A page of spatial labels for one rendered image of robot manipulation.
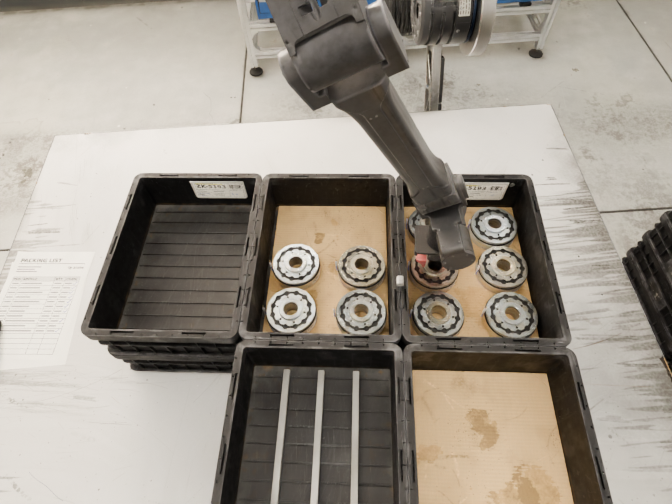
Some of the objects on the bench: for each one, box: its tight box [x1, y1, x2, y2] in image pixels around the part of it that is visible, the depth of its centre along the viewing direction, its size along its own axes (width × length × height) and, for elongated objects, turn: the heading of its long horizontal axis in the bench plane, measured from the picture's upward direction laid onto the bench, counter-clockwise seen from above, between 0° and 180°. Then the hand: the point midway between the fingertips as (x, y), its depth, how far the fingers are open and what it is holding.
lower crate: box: [109, 353, 234, 373], centre depth 109 cm, size 40×30×12 cm
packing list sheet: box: [0, 251, 95, 370], centre depth 114 cm, size 33×23×1 cm
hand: (435, 263), depth 96 cm, fingers open, 5 cm apart
